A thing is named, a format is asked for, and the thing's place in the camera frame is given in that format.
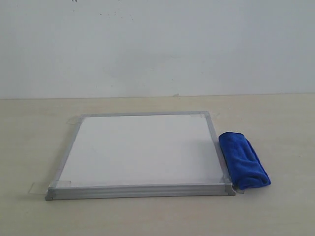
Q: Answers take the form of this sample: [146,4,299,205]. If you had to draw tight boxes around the blue microfiber cloth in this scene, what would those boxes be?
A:
[219,132,271,190]

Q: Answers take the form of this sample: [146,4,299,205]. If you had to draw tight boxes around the white board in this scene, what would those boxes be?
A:
[45,111,236,201]

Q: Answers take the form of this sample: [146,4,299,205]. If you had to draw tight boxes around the clear tape back left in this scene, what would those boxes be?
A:
[66,116,82,124]

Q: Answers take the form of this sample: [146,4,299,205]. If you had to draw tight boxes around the clear tape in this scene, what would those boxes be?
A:
[232,186,245,194]
[28,182,50,196]
[66,116,82,124]

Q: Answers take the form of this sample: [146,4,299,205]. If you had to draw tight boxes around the clear tape front right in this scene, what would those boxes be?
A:
[232,186,245,194]

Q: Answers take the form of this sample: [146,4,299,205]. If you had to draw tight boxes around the clear tape front left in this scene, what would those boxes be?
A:
[28,182,50,196]

